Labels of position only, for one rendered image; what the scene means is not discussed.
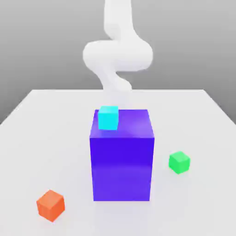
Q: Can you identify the small cyan cube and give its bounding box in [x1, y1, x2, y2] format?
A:
[98, 105, 119, 131]

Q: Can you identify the small green cube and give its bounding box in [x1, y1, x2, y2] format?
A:
[168, 151, 191, 175]

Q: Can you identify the small orange cube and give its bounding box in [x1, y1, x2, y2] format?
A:
[36, 189, 65, 223]

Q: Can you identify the large purple box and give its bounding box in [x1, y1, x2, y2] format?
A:
[89, 109, 155, 202]

